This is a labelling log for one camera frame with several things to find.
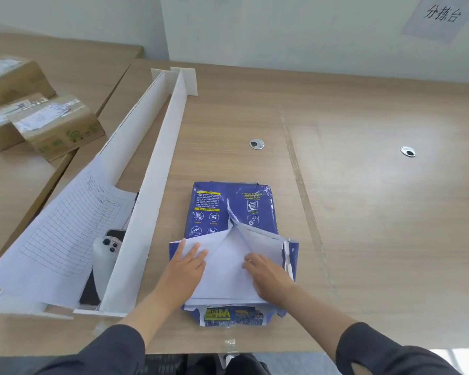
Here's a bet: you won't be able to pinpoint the person's left hand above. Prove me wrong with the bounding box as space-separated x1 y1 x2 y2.
159 237 209 306

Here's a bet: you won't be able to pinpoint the person's right hand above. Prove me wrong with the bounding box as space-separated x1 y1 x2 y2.
242 252 298 306

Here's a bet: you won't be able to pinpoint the white paper sheets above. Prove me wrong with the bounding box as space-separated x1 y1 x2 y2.
169 199 289 308

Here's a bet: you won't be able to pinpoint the person's right forearm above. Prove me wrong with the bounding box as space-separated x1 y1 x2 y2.
271 290 464 375

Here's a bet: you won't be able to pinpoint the person's left forearm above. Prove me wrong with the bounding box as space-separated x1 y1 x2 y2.
34 288 188 375

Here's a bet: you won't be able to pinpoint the blue printed courier bag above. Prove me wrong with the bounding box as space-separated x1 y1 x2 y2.
169 181 300 328

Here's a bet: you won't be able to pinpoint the long white foam board divider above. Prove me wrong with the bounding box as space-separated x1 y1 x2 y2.
0 68 169 305
73 66 198 318

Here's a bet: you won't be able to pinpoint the white smartphone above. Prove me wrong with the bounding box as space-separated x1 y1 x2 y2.
92 234 125 298

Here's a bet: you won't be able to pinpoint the dark office chair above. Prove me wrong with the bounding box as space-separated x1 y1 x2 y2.
143 352 274 375

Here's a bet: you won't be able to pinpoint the printed table form sheet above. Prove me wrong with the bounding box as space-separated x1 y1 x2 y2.
0 154 138 310

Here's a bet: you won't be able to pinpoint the white foam board base strip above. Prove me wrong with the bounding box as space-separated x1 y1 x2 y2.
0 293 75 321

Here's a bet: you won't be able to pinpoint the cardboard box with green print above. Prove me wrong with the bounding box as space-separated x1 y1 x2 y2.
9 93 106 162

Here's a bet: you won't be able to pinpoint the brown cardboard box with label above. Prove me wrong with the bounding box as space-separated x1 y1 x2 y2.
0 92 51 153

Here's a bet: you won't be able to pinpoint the taped brown cardboard box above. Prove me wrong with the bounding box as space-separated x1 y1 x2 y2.
0 55 58 110

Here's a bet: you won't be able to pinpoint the white paper wall sign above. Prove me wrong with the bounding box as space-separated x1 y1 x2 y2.
400 0 469 45

